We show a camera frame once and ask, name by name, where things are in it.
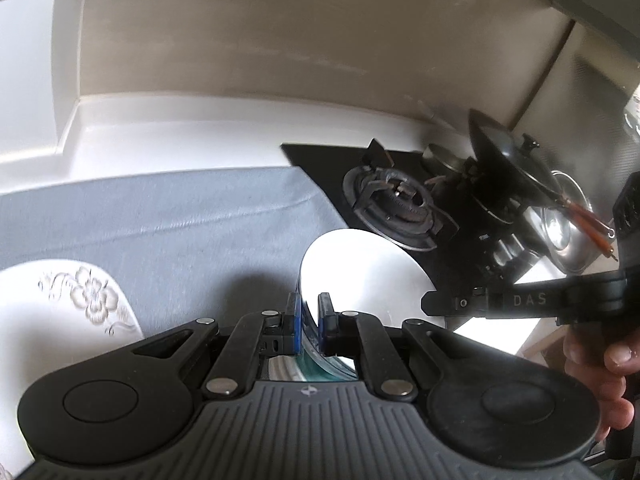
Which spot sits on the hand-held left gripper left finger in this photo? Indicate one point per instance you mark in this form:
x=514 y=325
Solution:
x=295 y=321

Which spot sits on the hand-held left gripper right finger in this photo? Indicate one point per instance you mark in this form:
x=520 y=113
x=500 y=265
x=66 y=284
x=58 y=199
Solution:
x=327 y=325

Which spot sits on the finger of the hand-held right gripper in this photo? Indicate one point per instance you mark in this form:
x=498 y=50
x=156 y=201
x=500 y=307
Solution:
x=450 y=302

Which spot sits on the white-inside blue-rimmed bowl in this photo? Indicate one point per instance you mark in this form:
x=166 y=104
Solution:
x=360 y=270

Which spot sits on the white flower-print plate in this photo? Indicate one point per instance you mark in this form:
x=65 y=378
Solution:
x=40 y=350

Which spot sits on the person's right hand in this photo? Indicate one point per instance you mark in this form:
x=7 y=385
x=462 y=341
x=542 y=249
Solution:
x=612 y=380

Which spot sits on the stainless steel pot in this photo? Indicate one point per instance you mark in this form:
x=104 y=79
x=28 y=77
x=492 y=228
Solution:
x=565 y=230

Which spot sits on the black cooking pot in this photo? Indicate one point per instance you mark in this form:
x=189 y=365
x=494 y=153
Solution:
x=495 y=195

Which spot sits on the small steel pot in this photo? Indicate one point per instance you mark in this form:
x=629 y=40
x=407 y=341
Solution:
x=442 y=157

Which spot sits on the black frying pan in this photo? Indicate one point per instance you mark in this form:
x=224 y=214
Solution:
x=510 y=160

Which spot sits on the black glass gas stove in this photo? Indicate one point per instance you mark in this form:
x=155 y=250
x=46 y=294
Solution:
x=330 y=170

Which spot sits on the grey cloth mat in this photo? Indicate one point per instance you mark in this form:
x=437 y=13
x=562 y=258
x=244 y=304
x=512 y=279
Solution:
x=175 y=220

